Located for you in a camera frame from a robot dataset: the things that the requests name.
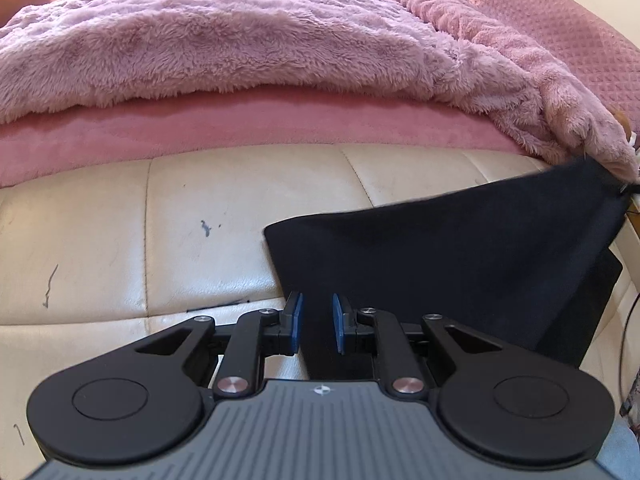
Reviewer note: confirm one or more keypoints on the pink quilted headboard cover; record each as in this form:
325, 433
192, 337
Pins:
550, 25

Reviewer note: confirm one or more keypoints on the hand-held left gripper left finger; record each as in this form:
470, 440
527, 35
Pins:
296, 322

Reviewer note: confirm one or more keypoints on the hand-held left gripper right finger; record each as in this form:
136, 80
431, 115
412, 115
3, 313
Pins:
339, 325

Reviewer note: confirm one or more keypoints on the fluffy pink blanket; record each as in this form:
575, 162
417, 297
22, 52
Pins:
200, 35

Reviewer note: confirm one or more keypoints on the pink bed sheet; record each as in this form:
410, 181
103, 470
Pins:
200, 125

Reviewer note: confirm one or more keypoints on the person's light blue jeans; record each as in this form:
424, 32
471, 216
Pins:
622, 450

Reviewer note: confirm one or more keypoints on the patterned cloth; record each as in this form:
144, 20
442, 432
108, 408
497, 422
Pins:
632, 400

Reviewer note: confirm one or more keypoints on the black pants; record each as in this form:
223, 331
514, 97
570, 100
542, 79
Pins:
450, 260

